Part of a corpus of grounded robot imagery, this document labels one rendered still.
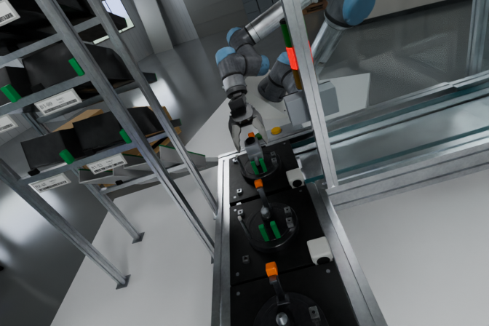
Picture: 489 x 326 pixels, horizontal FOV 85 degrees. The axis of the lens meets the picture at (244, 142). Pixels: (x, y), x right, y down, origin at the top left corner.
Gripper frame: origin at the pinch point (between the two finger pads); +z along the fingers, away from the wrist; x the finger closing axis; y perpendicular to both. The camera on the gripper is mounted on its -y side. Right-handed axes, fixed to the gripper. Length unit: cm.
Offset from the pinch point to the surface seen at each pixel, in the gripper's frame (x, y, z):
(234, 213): 10.2, -4.7, 18.6
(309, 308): -4.6, -29.9, 37.2
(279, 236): -1.7, -16.7, 25.9
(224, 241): 13.7, -9.7, 24.6
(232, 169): 10.5, 10.7, 4.3
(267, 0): -95, 588, -485
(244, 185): 6.4, 3.0, 11.4
